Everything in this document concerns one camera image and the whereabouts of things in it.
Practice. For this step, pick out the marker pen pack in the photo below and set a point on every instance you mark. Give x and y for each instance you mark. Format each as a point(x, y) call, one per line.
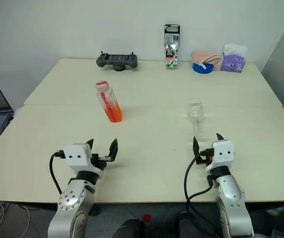
point(171, 54)

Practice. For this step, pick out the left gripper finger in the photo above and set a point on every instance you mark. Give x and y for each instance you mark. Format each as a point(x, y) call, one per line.
point(91, 143)
point(113, 150)

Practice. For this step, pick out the pink cloth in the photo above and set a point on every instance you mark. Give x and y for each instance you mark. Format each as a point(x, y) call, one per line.
point(206, 57)

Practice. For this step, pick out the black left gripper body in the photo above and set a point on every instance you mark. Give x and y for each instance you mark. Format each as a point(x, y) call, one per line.
point(100, 160)

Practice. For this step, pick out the dark grey handheld controller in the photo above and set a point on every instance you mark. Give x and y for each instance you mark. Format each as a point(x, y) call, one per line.
point(117, 60)

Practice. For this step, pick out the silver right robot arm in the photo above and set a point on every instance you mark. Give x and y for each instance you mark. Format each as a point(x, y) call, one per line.
point(231, 198)

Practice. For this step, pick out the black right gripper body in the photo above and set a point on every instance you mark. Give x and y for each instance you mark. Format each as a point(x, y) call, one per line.
point(203, 161)

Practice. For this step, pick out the blue tape roll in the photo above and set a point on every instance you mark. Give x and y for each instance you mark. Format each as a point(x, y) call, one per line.
point(202, 70)

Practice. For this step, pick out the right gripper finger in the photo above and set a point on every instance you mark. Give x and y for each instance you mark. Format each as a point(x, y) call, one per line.
point(195, 148)
point(219, 138)

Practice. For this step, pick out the bottle with orange liquid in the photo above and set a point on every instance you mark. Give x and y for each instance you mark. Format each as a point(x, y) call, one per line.
point(113, 114)

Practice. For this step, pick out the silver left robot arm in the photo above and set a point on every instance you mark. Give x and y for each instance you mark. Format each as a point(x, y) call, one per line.
point(70, 198)

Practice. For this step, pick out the small red tag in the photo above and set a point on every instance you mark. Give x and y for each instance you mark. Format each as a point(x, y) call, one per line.
point(146, 218)

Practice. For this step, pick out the dark rounded shape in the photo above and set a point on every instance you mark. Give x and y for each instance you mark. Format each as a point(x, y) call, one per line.
point(129, 229)
point(193, 225)

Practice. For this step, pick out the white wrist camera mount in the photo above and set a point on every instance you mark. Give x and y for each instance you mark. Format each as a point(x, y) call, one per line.
point(222, 153)
point(76, 156)

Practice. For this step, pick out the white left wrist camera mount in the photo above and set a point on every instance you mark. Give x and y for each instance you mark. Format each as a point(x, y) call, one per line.
point(76, 156)

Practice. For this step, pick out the purple tissue pack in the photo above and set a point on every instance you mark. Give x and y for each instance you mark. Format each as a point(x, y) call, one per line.
point(232, 65)

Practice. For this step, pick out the clear wine glass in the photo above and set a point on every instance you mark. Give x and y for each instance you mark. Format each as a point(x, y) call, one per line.
point(195, 112)

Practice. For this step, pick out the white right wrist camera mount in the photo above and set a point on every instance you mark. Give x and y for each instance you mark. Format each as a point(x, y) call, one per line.
point(222, 153)

